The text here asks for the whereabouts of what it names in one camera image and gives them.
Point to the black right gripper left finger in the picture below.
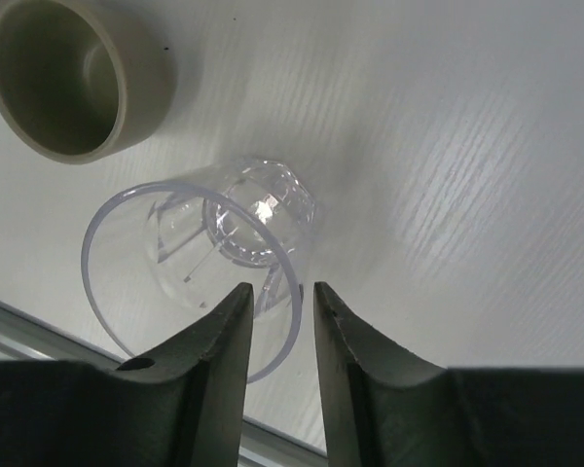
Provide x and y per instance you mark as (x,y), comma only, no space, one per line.
(126,413)

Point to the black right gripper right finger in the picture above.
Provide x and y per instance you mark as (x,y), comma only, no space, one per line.
(383,405)

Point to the clear glass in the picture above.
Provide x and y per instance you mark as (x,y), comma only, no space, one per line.
(159,256)

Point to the olive green small cup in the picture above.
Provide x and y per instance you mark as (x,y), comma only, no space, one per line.
(80,80)

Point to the aluminium mounting rail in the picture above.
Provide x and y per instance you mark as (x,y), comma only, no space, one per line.
(78,370)

